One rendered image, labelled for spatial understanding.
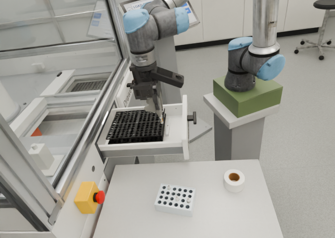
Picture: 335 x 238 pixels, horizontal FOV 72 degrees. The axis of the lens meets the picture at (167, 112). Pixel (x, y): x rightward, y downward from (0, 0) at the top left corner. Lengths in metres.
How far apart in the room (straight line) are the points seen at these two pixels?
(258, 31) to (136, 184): 0.73
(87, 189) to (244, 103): 0.75
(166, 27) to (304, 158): 1.66
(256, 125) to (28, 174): 1.06
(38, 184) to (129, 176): 0.41
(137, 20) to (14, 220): 0.59
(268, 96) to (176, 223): 0.72
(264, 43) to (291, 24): 3.27
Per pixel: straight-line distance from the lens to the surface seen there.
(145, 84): 0.76
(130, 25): 0.68
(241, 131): 1.28
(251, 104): 1.16
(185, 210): 0.80
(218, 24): 3.88
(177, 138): 0.95
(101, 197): 0.78
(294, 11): 4.18
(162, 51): 1.86
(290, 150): 2.14
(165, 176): 0.93
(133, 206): 0.88
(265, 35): 0.96
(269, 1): 0.92
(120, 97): 1.14
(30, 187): 0.63
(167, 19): 0.72
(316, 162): 2.11
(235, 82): 1.16
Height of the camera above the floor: 1.48
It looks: 36 degrees down
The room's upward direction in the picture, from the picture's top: 10 degrees counter-clockwise
